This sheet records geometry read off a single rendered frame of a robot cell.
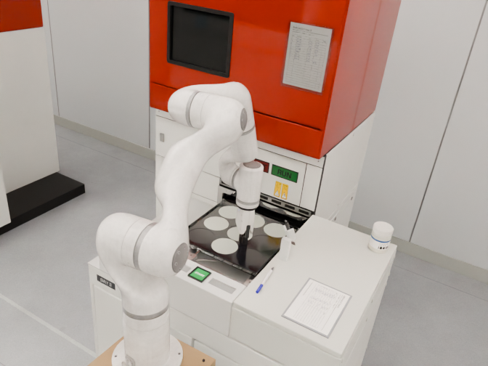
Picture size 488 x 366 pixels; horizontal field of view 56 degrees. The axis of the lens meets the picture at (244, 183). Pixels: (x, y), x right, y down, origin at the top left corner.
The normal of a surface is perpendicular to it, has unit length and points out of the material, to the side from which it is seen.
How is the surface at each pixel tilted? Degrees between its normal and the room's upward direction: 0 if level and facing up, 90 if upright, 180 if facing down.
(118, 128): 90
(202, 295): 90
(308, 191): 90
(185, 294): 90
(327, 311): 0
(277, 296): 0
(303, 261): 0
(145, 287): 26
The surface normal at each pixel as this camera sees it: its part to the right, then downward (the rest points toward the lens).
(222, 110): -0.22, -0.44
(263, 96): -0.50, 0.37
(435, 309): 0.09, -0.88
